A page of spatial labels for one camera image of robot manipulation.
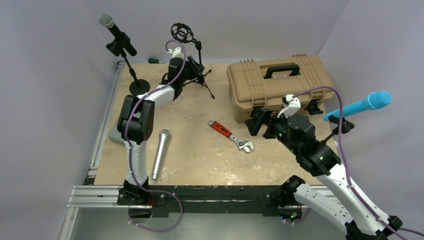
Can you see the black microphone with mesh head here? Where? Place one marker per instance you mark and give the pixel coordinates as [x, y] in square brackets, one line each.
[116, 31]

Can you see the aluminium table frame rails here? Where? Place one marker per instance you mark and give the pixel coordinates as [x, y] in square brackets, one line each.
[92, 210]

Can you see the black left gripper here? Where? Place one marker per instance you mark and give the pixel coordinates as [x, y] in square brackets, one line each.
[193, 66]

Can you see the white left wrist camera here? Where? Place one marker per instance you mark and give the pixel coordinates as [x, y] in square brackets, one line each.
[177, 52]

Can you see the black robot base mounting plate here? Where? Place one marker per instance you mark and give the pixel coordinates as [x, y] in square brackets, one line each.
[161, 200]

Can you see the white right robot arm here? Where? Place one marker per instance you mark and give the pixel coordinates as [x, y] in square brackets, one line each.
[355, 214]

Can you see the red handled adjustable wrench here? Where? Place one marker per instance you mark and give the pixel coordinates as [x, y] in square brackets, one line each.
[245, 145]

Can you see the silver mesh head microphone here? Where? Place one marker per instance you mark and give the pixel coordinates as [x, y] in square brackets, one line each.
[164, 139]

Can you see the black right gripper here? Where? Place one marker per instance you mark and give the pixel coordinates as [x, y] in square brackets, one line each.
[264, 116]

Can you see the green handled screwdriver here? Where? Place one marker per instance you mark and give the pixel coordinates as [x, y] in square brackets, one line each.
[152, 60]

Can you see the blue foam covered microphone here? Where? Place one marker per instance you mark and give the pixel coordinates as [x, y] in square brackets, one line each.
[374, 101]

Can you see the black tripod shock mount stand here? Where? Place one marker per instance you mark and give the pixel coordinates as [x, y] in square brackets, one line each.
[184, 35]

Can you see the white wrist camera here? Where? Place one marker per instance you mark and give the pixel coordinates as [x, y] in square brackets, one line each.
[177, 52]
[291, 105]

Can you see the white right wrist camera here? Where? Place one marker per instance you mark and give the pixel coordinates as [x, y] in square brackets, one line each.
[291, 105]

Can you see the tan plastic tool case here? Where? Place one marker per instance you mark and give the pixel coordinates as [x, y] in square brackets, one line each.
[255, 84]

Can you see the black round base mic stand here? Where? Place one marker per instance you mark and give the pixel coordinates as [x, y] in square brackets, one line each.
[138, 86]

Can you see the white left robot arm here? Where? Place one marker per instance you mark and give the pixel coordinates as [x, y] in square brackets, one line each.
[136, 123]

